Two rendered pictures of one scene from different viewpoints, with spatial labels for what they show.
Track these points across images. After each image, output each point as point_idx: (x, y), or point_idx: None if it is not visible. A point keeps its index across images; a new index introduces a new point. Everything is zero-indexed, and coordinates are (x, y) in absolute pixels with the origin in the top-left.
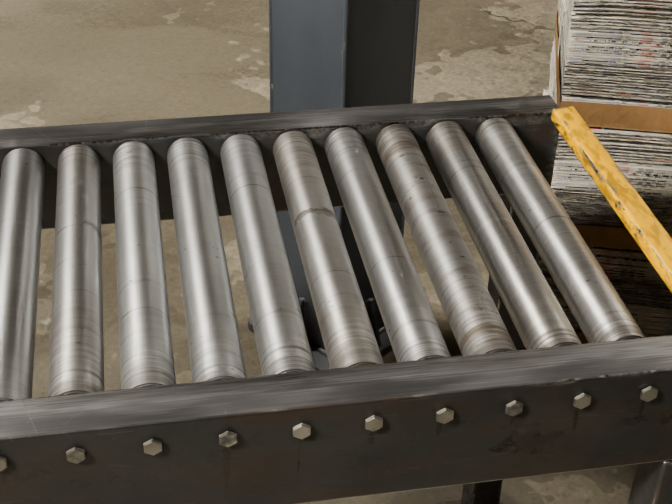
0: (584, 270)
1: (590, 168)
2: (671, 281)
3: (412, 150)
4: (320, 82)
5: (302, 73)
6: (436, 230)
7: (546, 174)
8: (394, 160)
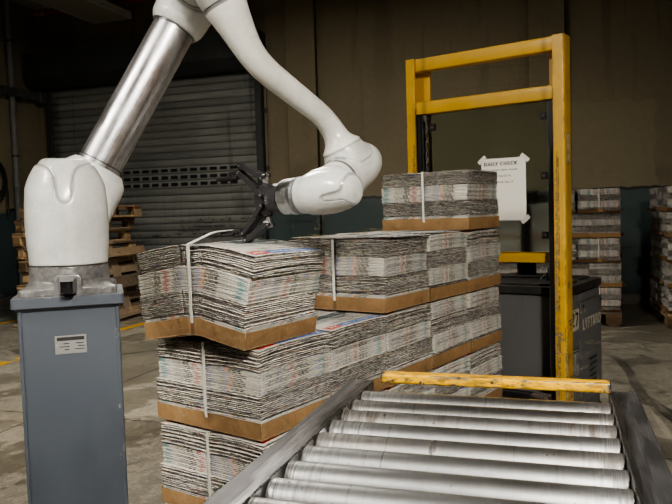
0: (544, 401)
1: (450, 380)
2: (572, 385)
3: (382, 411)
4: (97, 492)
5: (74, 495)
6: (481, 420)
7: None
8: (383, 419)
